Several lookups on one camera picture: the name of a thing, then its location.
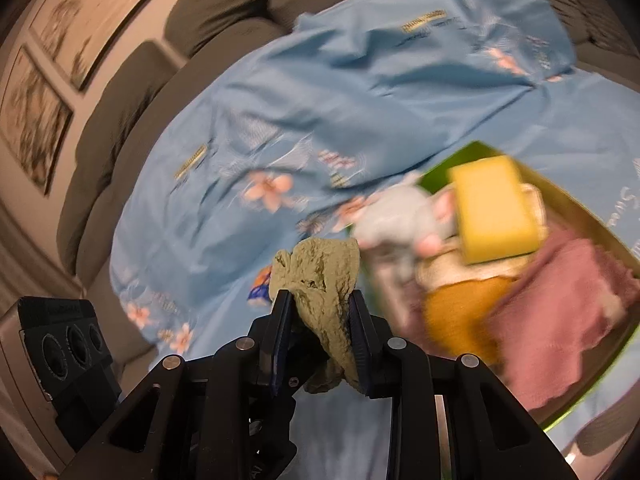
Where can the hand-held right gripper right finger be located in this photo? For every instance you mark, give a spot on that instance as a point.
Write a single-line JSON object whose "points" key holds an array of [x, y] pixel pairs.
{"points": [[357, 330]]}

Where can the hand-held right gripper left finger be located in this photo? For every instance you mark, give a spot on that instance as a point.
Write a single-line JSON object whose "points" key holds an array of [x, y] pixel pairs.
{"points": [[282, 330]]}

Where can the green cloth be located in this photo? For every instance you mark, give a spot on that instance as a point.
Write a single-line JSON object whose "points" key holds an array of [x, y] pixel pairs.
{"points": [[320, 280]]}

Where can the yellow terry towel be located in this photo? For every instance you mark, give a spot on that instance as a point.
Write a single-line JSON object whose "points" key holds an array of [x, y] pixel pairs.
{"points": [[465, 315]]}

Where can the grey plush toy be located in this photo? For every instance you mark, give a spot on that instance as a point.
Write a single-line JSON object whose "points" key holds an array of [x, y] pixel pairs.
{"points": [[400, 215]]}

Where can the yellow sponge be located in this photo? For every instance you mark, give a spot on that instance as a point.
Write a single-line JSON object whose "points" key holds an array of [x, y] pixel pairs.
{"points": [[495, 210]]}

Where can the pink cloth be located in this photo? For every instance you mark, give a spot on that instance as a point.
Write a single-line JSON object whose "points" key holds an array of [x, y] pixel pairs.
{"points": [[555, 320]]}

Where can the green box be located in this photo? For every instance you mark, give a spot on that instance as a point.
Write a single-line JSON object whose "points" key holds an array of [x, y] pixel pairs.
{"points": [[580, 215]]}

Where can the blue orange tissue pack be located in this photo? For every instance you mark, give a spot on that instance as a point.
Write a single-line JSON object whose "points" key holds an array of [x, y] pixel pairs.
{"points": [[259, 287]]}

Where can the blue floral bedsheet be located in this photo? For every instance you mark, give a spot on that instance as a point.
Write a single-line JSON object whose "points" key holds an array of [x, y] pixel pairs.
{"points": [[225, 240]]}

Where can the grey sofa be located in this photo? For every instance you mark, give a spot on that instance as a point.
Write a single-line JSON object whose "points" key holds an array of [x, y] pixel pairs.
{"points": [[125, 125]]}

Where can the blue floral pillow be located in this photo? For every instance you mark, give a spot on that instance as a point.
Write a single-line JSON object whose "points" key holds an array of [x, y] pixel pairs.
{"points": [[425, 60]]}

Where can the framed wall picture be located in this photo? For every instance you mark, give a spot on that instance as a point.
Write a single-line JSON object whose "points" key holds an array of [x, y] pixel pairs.
{"points": [[35, 120], [95, 15]]}

